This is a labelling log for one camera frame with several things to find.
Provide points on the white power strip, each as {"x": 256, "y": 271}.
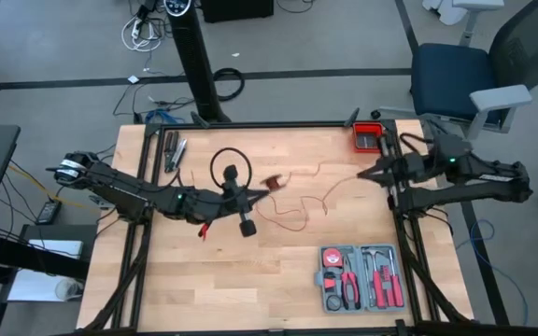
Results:
{"x": 136, "y": 30}

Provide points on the clear plastic cup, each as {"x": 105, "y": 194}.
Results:
{"x": 68, "y": 289}

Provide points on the grey metal mounting bracket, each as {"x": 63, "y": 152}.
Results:
{"x": 98, "y": 201}

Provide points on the grey tool kit case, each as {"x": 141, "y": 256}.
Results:
{"x": 360, "y": 280}

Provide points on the red screwdriver bit holder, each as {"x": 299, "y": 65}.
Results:
{"x": 383, "y": 270}

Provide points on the red plastic bin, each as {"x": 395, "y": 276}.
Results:
{"x": 355, "y": 137}

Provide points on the black red utility knife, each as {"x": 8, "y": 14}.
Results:
{"x": 329, "y": 282}

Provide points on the silver black pliers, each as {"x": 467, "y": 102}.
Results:
{"x": 181, "y": 151}

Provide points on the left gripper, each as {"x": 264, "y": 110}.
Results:
{"x": 208, "y": 205}

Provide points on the black tower fan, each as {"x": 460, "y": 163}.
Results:
{"x": 194, "y": 56}

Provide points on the red tape measure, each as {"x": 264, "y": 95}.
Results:
{"x": 332, "y": 257}

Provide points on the black power adapter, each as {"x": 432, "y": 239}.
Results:
{"x": 48, "y": 212}

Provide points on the white floor object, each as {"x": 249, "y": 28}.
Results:
{"x": 442, "y": 11}

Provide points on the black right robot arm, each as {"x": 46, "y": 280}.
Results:
{"x": 484, "y": 186}

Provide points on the blue grey office chair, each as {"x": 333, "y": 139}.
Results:
{"x": 446, "y": 74}

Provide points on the black floor box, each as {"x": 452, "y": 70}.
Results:
{"x": 236, "y": 9}

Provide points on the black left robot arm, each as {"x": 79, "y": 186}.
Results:
{"x": 124, "y": 186}

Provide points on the black table frame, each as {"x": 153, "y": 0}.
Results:
{"x": 269, "y": 125}

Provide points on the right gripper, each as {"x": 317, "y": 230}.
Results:
{"x": 411, "y": 168}

